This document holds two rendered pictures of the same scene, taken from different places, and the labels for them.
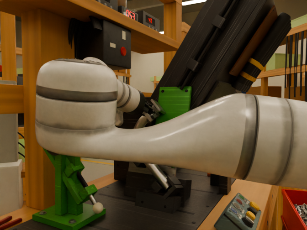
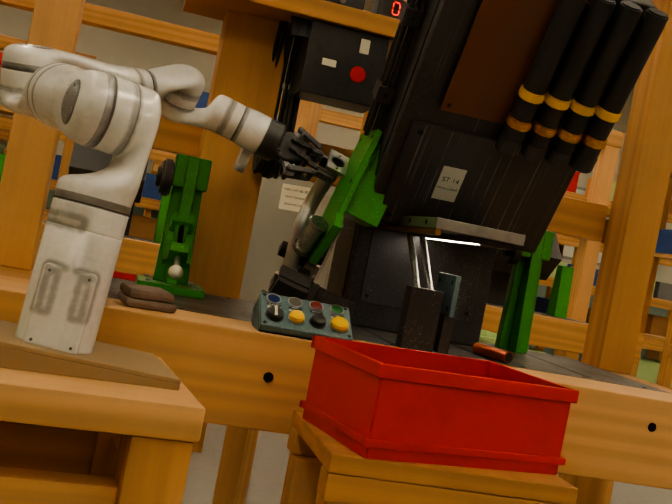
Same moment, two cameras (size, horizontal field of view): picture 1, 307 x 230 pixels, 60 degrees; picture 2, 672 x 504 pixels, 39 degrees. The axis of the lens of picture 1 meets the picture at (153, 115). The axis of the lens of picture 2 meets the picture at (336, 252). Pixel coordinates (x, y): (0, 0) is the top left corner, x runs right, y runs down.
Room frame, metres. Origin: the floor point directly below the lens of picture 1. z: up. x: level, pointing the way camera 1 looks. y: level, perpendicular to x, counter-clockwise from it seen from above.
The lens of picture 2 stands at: (-0.28, -1.37, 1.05)
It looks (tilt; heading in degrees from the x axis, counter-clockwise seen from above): 0 degrees down; 48
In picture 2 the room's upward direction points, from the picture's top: 11 degrees clockwise
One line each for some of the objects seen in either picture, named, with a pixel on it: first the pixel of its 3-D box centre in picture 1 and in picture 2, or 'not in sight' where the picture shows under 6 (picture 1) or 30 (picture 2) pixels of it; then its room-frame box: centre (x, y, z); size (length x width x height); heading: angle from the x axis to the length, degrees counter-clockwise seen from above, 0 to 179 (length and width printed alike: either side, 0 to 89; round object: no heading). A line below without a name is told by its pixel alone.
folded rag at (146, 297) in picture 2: not in sight; (147, 297); (0.50, -0.08, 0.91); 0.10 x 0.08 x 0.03; 69
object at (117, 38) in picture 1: (105, 47); (338, 68); (1.01, 0.18, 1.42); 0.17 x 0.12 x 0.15; 152
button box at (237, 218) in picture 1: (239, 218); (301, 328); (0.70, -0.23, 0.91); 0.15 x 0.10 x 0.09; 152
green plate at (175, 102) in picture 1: (176, 116); (364, 186); (0.91, -0.08, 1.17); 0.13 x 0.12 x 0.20; 152
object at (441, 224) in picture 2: not in sight; (441, 231); (1.03, -0.18, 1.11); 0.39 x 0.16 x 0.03; 62
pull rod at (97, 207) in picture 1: (93, 201); (176, 263); (0.69, 0.16, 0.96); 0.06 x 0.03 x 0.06; 62
